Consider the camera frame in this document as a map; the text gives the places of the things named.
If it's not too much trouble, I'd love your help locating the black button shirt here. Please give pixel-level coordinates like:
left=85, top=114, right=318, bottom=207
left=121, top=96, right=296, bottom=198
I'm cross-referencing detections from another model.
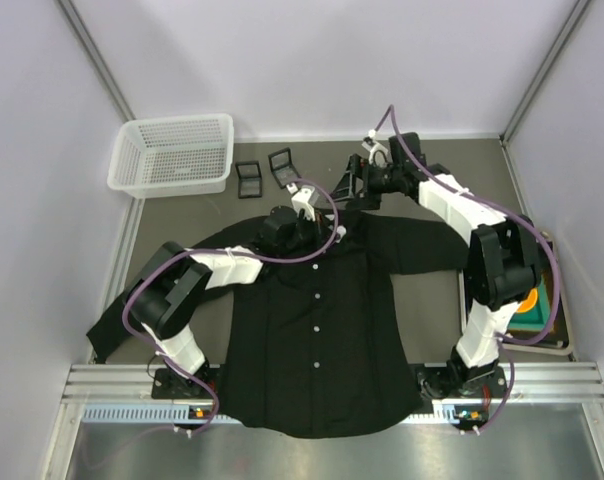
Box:
left=85, top=197, right=476, bottom=441

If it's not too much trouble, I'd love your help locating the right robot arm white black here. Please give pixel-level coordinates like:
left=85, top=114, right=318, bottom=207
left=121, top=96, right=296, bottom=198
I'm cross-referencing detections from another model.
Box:
left=332, top=130, right=541, bottom=399

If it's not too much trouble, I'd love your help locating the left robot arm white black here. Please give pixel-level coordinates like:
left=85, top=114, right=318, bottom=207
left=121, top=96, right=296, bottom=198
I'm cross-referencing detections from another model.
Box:
left=122, top=206, right=340, bottom=386

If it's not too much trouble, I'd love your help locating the black box gold brooch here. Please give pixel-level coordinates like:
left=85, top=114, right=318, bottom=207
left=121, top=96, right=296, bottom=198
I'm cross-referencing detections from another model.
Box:
left=268, top=147, right=300, bottom=189

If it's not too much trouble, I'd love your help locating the black box blue brooch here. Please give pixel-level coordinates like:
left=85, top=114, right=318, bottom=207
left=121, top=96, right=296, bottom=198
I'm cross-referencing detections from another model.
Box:
left=235, top=161, right=263, bottom=199

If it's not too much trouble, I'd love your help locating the white perforated plastic basket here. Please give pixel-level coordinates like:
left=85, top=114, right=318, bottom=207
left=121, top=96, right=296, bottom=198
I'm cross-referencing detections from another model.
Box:
left=107, top=113, right=234, bottom=200

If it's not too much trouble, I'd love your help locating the orange bowl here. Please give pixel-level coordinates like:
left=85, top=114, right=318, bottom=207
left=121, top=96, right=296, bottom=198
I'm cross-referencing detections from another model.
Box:
left=517, top=288, right=538, bottom=314

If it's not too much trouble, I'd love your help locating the green black mat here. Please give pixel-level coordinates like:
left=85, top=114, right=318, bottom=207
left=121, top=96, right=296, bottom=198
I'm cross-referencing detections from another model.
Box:
left=507, top=279, right=552, bottom=335

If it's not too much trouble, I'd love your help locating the metal tray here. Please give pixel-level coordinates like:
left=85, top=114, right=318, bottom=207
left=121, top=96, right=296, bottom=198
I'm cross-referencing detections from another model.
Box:
left=456, top=229, right=576, bottom=357

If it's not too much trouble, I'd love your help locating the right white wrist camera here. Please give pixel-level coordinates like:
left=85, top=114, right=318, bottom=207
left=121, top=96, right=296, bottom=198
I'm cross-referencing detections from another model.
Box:
left=362, top=129, right=388, bottom=167

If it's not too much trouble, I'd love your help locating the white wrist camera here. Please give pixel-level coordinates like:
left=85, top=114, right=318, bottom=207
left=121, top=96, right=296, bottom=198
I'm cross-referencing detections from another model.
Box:
left=286, top=182, right=318, bottom=222
left=362, top=129, right=388, bottom=167

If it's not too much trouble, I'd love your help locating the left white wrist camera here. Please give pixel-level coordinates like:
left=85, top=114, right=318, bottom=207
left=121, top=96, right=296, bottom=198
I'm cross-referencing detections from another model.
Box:
left=286, top=182, right=318, bottom=222

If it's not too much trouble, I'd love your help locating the grey slotted cable duct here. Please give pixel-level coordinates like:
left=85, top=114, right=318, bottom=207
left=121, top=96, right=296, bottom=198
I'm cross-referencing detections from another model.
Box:
left=81, top=403, right=488, bottom=426

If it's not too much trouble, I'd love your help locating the aluminium rail frame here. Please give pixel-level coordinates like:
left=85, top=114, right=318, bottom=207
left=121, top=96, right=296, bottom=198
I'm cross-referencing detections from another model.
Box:
left=43, top=362, right=604, bottom=479

